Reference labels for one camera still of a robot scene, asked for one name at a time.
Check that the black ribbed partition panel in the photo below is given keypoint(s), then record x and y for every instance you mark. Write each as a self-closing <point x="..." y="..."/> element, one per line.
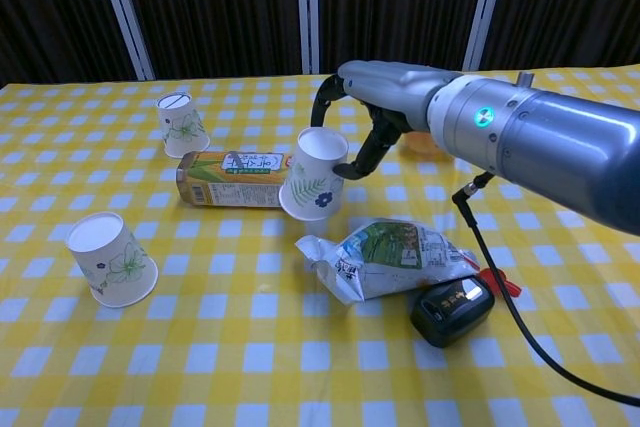
<point x="575" y="2"/>
<point x="50" y="12"/>
<point x="215" y="12"/>
<point x="395" y="2"/>

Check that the paper cup with green flower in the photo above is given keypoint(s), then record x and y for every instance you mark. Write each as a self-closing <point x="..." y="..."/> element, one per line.
<point x="112" y="262"/>

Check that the clear plastic cup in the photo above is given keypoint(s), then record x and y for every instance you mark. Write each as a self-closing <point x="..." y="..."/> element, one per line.
<point x="182" y="127"/>

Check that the orange jelly cup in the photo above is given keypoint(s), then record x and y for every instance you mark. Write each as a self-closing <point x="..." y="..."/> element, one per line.
<point x="422" y="144"/>

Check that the yellow white checkered tablecloth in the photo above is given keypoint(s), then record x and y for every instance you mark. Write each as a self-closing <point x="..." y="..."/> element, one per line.
<point x="225" y="357"/>

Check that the crumpled white snack bag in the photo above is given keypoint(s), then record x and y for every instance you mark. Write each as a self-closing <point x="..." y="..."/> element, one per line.
<point x="395" y="262"/>

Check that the paper cup with fern print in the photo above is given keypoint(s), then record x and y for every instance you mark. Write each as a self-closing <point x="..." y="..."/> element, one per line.
<point x="312" y="177"/>

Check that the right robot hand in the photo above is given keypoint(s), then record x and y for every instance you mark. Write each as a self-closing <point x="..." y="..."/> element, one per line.
<point x="390" y="89"/>

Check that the corn tea plastic bottle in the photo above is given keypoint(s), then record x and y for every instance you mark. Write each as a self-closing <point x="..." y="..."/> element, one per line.
<point x="235" y="187"/>

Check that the black sauce bottle red cap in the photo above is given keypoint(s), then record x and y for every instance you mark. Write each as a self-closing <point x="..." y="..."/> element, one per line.
<point x="450" y="309"/>

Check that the white partition frame post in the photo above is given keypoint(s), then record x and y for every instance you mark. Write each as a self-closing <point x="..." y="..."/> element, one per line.
<point x="485" y="7"/>
<point x="122" y="12"/>
<point x="307" y="7"/>

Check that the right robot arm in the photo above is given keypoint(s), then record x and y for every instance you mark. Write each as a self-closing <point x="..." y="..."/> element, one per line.
<point x="550" y="137"/>

